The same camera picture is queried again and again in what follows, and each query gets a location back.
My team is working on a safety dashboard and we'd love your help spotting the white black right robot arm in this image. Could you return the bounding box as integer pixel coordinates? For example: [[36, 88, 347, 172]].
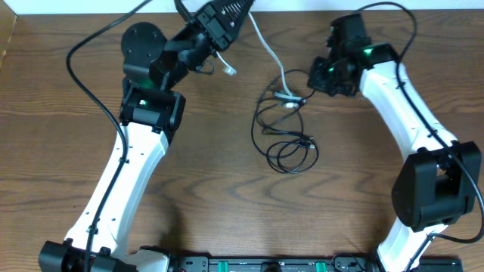
[[308, 12, 483, 271]]

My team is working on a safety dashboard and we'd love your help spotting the white cable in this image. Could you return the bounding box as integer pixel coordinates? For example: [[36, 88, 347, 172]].
[[215, 11, 306, 110]]

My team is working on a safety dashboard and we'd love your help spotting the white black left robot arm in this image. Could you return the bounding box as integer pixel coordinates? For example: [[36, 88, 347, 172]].
[[38, 0, 253, 272]]

